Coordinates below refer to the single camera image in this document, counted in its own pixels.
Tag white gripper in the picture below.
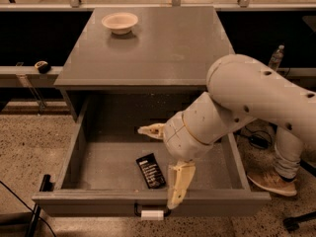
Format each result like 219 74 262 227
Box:
137 112 213 210

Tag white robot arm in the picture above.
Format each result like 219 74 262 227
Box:
138 54 316 209

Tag open grey top drawer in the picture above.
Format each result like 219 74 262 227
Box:
33 94 271 216

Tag grey cabinet with counter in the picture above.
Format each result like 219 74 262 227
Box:
55 7 234 118

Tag tan sneaker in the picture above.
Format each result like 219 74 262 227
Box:
247 170 297 197

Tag person's leg light trousers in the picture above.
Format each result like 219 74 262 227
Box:
274 127 304 181

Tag black pole lower left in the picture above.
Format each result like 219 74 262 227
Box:
25 175 51 237

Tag white paper bowl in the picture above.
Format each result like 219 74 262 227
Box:
102 12 138 35

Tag black tripod stand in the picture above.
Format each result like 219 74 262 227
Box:
282 211 316 232

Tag black yellow tape measure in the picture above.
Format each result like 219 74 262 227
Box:
35 60 51 74

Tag black drawer handle white tape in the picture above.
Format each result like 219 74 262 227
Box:
134 203 171 221

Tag black power adapter with cable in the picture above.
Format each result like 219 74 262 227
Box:
245 127 273 149

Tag black cable lower left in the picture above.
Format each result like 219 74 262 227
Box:
0 180 57 237

